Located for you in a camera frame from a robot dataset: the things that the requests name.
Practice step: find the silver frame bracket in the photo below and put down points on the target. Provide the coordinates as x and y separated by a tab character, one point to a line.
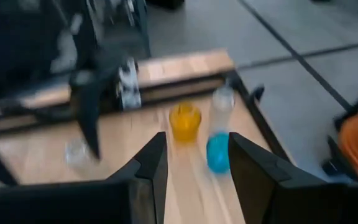
130	87

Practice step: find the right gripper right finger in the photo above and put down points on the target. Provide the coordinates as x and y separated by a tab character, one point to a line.
291	202

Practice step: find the teal glass vase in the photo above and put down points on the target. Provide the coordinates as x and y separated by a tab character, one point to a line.
217	154

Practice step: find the orange black shop vacuum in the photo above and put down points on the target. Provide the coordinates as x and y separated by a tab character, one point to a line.
353	133

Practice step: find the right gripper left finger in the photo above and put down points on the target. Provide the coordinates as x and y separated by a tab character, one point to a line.
89	202

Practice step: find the wide yellow glass vase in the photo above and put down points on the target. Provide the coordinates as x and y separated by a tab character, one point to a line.
185	124

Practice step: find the clear glass vase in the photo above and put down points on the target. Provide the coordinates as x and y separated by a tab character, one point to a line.
76	154

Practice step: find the clear tall glass bottle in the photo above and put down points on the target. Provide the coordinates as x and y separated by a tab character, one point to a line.
222	105

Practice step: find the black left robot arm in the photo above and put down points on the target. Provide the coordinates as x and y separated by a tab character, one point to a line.
17	46

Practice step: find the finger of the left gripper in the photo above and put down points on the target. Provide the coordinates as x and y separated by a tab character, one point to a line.
90	118

